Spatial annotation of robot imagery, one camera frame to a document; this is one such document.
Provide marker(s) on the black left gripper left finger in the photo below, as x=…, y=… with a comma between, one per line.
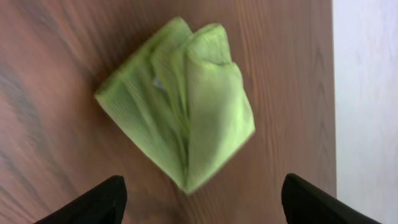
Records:
x=103, y=204

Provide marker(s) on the green cloth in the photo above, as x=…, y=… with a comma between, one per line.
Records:
x=180, y=99

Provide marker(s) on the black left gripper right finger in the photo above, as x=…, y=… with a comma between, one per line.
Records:
x=304, y=203

